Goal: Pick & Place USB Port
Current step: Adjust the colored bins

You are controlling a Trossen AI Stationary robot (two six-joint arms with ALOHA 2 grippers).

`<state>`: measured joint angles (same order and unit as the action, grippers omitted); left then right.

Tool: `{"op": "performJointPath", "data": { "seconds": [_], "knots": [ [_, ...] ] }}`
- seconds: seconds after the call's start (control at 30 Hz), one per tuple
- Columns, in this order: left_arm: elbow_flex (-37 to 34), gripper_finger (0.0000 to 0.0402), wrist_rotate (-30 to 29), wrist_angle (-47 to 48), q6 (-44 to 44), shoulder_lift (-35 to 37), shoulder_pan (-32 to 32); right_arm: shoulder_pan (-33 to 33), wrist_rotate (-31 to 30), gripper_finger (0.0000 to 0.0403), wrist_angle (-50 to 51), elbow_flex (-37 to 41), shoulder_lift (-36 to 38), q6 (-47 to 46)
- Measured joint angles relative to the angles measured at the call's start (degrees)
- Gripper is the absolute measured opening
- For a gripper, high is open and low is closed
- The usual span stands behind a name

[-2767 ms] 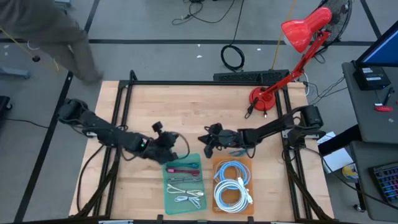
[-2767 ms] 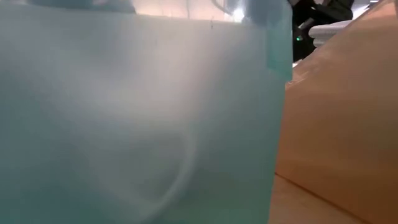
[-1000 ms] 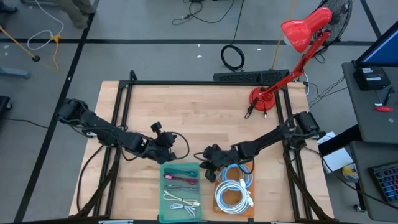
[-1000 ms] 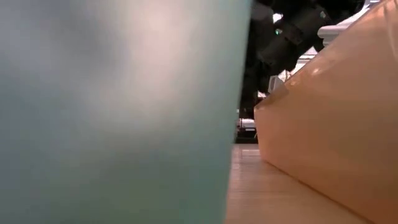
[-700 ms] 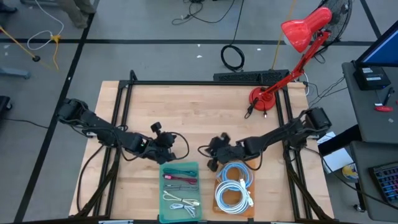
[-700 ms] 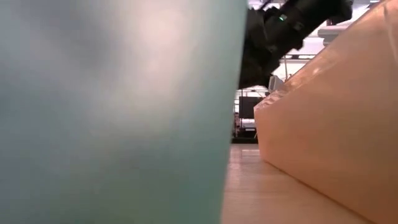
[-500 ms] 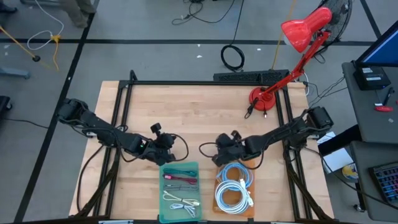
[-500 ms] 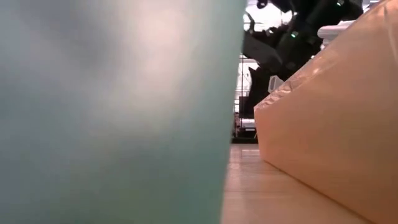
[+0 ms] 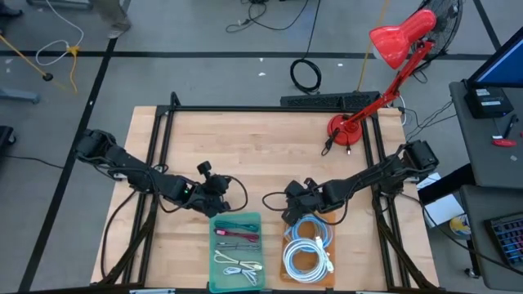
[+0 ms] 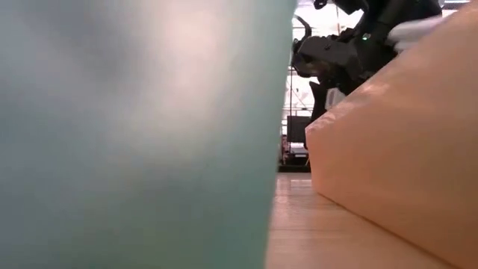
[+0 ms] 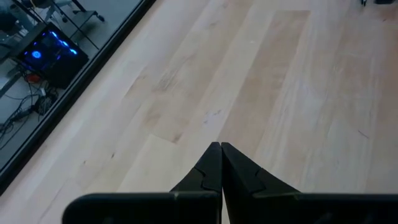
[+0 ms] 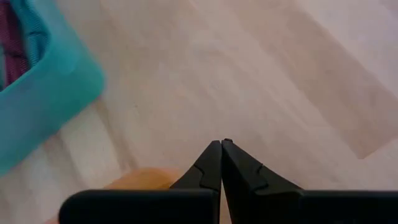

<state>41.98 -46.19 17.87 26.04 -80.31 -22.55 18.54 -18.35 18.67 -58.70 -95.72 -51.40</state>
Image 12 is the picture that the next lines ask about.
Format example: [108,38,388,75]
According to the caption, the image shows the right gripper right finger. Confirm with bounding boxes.
[221,138,304,224]

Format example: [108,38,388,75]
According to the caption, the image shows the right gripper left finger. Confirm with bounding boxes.
[169,139,223,192]

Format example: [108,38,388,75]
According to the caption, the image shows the teal braided cable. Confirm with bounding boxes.
[18,0,51,68]

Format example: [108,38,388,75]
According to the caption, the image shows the maroon braided cable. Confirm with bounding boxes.
[0,0,31,88]

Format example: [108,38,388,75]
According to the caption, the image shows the orange translucent plastic bin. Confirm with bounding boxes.
[104,167,185,191]

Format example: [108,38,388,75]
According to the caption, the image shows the green translucent plastic bin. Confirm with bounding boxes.
[0,0,106,177]

